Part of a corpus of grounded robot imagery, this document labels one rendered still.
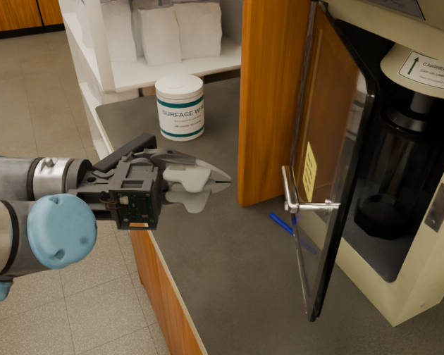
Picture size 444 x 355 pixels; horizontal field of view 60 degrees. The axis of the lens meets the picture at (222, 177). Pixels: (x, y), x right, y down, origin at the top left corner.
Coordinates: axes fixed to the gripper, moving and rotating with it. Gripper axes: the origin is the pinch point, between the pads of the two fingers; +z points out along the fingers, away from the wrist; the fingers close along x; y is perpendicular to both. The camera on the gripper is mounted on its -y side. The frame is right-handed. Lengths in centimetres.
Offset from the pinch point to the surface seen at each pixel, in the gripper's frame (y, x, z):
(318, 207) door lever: 6.3, 0.3, 12.5
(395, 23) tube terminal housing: -7.5, 19.2, 21.6
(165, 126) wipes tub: -50, -22, -17
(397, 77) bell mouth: -6.8, 12.2, 23.5
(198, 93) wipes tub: -52, -13, -7
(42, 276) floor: -72, -121, -88
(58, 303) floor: -58, -120, -76
